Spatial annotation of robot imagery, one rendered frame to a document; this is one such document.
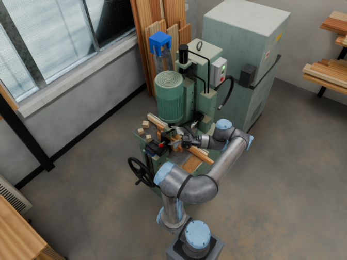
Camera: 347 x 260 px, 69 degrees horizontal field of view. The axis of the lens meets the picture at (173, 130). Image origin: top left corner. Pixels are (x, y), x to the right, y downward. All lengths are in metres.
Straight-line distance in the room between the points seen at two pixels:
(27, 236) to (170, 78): 1.57
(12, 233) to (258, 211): 2.12
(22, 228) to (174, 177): 1.53
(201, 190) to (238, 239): 1.56
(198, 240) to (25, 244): 1.29
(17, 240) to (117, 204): 0.92
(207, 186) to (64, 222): 1.97
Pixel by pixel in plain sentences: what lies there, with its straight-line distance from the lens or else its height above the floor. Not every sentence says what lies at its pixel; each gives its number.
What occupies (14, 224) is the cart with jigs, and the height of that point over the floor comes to 0.53.
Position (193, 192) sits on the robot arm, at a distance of 1.06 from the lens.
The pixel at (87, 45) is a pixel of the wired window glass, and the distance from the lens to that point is 2.92.
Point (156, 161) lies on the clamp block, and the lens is 1.76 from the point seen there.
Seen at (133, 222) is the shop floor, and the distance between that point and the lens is 2.62.
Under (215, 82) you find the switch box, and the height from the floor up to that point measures 1.35.
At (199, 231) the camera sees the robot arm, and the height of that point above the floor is 0.91.
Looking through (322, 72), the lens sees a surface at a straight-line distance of 3.33.
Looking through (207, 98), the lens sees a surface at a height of 1.30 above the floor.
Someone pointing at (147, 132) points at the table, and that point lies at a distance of 1.99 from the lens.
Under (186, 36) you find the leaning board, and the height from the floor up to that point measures 0.65.
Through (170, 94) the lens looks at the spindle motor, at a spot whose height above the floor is 1.43.
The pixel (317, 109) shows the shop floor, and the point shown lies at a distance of 3.81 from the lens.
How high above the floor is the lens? 2.43
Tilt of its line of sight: 50 degrees down
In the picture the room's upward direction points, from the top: 3 degrees counter-clockwise
